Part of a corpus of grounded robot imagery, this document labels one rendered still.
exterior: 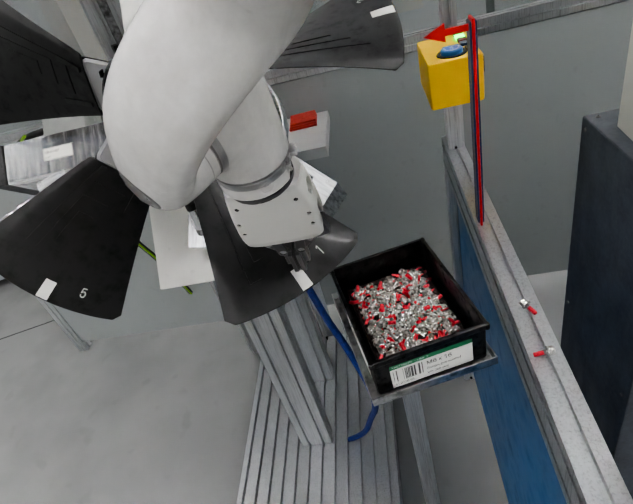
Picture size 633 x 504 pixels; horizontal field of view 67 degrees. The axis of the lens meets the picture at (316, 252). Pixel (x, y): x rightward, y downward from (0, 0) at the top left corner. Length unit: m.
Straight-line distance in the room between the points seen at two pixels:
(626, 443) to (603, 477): 0.67
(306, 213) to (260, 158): 0.11
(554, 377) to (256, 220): 0.40
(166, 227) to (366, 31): 0.53
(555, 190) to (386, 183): 0.56
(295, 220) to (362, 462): 1.06
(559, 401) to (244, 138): 0.44
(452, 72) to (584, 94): 0.73
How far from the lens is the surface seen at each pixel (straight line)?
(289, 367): 1.25
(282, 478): 1.52
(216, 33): 0.30
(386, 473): 1.46
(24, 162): 1.03
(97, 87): 0.84
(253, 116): 0.43
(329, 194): 0.75
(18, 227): 0.81
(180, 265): 0.96
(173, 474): 1.78
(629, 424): 1.19
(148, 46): 0.33
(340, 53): 0.67
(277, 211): 0.52
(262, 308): 0.63
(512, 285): 0.74
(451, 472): 1.53
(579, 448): 0.59
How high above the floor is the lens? 1.37
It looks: 36 degrees down
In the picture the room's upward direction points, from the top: 17 degrees counter-clockwise
